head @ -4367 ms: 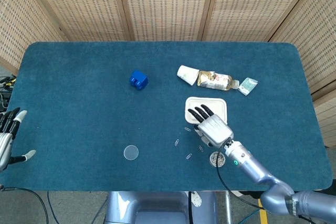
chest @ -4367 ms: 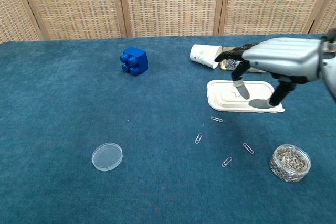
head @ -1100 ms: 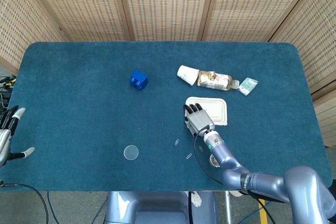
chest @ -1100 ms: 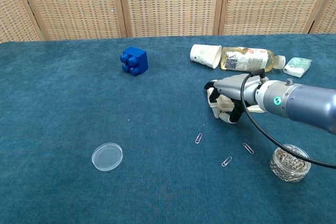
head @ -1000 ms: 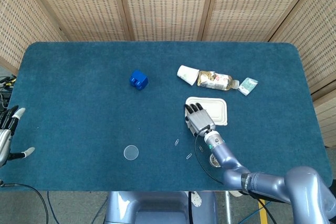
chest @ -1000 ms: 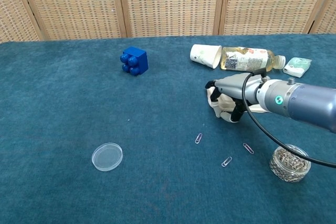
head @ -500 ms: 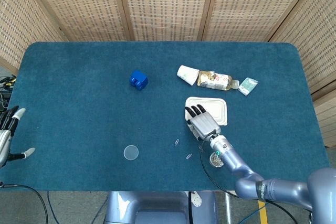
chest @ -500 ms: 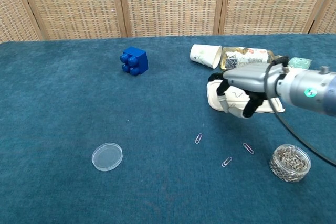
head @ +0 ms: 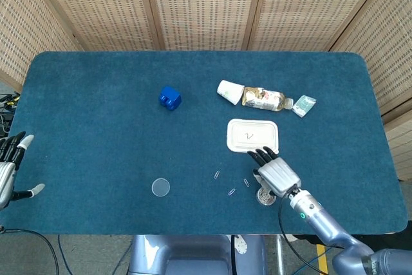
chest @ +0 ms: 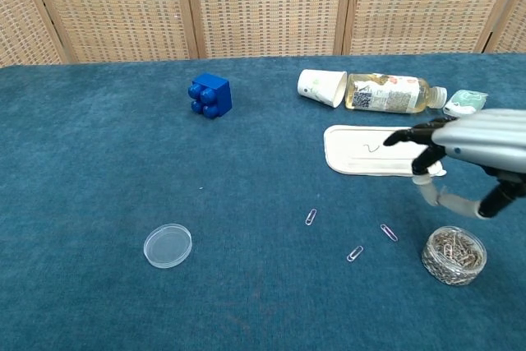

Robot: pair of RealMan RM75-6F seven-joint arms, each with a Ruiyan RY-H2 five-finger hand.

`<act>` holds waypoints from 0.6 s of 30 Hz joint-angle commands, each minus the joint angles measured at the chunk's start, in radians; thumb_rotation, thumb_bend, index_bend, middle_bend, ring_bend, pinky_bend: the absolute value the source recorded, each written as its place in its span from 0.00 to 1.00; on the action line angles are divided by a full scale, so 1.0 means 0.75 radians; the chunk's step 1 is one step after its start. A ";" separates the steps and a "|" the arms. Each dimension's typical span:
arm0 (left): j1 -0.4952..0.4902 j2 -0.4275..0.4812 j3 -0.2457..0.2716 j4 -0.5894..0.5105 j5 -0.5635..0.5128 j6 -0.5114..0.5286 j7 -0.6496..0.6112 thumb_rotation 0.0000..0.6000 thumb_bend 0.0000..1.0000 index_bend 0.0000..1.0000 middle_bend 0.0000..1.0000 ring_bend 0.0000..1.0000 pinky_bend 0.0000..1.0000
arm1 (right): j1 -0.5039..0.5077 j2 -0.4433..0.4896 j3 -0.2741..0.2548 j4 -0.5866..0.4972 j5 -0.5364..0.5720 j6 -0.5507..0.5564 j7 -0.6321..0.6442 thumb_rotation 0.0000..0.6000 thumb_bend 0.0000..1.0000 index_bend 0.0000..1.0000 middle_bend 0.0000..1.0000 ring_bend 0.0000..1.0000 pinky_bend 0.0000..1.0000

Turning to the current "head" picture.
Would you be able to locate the blue plastic building block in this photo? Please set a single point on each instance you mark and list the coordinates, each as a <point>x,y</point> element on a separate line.
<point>172,96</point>

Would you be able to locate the green white tissue pack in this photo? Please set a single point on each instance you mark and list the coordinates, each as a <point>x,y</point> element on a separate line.
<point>304,105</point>

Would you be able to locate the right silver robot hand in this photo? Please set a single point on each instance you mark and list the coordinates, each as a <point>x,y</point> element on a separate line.
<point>278,175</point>

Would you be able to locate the metal table leg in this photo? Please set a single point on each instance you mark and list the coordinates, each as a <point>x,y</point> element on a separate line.
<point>280,255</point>

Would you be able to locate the clear round plastic lid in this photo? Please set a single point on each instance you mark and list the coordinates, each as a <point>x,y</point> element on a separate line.
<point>161,187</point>

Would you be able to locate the plastic bottle with yellow liquid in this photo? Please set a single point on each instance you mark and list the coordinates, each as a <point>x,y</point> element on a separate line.
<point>264,99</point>

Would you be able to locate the white paper cup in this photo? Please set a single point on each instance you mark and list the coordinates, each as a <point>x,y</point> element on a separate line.
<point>228,89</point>

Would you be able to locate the silver paper clip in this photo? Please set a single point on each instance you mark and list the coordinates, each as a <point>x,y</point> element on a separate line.
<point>246,182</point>
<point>217,174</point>
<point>231,191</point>

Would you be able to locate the blue velvet tablecloth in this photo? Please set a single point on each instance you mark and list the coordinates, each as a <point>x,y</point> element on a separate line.
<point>96,127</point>

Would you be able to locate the blue-grey robot torso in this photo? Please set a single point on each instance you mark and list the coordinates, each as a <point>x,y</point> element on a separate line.
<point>193,255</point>

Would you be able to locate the white rectangular tray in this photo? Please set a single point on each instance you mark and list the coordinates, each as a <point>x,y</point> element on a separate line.
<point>257,127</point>

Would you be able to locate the woven rattan screen panel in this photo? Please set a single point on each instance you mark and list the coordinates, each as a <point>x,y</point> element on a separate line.
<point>96,7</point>
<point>309,7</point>
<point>19,14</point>
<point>392,46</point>
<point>206,7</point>
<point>402,146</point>

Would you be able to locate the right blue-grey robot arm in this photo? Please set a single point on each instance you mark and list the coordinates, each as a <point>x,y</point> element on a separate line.
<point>322,220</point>

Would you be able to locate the white perforated bracket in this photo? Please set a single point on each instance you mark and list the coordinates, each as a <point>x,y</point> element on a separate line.
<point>240,245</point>

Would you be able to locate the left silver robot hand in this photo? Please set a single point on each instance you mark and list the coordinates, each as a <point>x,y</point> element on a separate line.
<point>6,175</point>

